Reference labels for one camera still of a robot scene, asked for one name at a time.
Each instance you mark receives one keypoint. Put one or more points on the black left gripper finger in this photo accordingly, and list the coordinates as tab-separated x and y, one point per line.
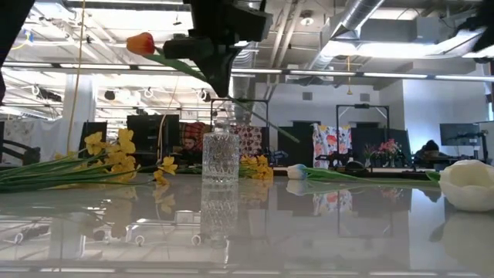
225	71
212	71

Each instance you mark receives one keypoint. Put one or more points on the orange artificial tulip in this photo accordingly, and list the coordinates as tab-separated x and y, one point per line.
141	43

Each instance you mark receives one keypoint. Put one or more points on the yellow artificial flower bunch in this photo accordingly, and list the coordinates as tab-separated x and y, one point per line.
256	166
116	158

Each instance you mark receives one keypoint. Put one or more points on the black background robot arm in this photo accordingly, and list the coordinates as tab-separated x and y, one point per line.
355	166

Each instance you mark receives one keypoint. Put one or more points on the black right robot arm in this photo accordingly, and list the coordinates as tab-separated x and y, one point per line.
484	23

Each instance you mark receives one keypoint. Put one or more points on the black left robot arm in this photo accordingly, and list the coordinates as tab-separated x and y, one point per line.
11	23

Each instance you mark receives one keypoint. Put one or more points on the clear glass vase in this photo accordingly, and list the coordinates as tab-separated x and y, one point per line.
220	158

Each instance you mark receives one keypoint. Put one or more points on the red plaid cloth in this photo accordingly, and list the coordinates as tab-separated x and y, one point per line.
197	129

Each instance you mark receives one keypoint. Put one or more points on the dotted pattern cloth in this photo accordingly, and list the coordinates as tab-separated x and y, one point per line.
251	139

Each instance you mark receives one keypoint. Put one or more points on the person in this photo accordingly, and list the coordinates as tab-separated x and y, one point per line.
190	144
430	148

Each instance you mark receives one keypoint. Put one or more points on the black partition panel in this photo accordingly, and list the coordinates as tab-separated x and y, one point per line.
295	146
148	133
92	135

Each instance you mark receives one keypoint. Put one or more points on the white tulip with blue tip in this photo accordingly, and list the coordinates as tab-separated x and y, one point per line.
296	171

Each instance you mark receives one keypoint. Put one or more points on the floral print cloth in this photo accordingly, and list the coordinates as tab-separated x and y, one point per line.
328	144

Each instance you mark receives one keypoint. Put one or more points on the pink flower bouquet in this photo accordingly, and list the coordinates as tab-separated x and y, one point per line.
389	148

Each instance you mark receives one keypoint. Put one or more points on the dark computer monitor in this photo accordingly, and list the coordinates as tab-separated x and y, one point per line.
459	134

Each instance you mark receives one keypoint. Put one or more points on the silver ventilation duct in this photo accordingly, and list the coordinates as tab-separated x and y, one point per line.
357	13

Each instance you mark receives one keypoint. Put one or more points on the black metal table frame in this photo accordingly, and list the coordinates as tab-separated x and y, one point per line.
401	175

